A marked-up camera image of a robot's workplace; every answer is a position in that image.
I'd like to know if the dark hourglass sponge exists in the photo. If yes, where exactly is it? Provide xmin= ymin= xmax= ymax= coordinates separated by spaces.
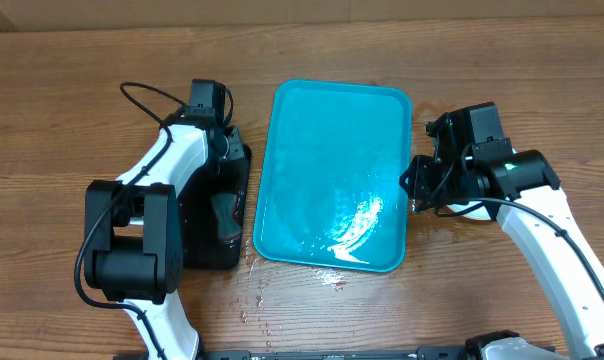
xmin=211 ymin=193 xmax=242 ymax=244

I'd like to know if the light blue plate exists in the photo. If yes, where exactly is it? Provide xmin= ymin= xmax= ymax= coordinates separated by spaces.
xmin=446 ymin=147 xmax=521 ymax=222

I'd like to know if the teal plastic tray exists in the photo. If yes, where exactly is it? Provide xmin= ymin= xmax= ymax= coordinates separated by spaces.
xmin=252 ymin=79 xmax=412 ymax=273

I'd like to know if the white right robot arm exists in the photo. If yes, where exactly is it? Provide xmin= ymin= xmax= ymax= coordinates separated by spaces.
xmin=399 ymin=145 xmax=604 ymax=359

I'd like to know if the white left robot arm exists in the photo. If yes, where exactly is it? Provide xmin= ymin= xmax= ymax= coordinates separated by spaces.
xmin=74 ymin=113 xmax=251 ymax=359

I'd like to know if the black rectangular water tray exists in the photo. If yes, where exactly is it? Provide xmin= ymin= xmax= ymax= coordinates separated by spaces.
xmin=178 ymin=145 xmax=252 ymax=270

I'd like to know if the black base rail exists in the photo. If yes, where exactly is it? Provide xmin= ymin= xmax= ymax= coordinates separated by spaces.
xmin=196 ymin=345 xmax=467 ymax=360

